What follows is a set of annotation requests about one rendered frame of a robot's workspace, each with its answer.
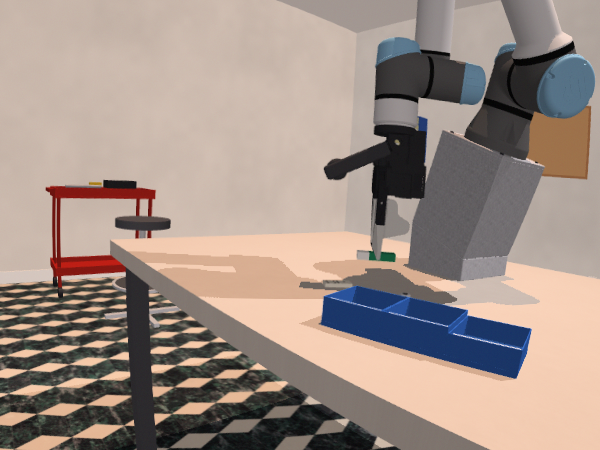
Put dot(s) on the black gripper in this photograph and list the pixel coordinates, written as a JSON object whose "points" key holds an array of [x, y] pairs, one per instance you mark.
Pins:
{"points": [[410, 151]]}

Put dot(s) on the grey domino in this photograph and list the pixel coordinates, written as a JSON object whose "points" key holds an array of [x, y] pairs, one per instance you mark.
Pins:
{"points": [[337, 283]]}

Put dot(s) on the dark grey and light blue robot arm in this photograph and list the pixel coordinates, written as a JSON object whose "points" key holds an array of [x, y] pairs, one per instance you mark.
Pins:
{"points": [[553, 80]]}

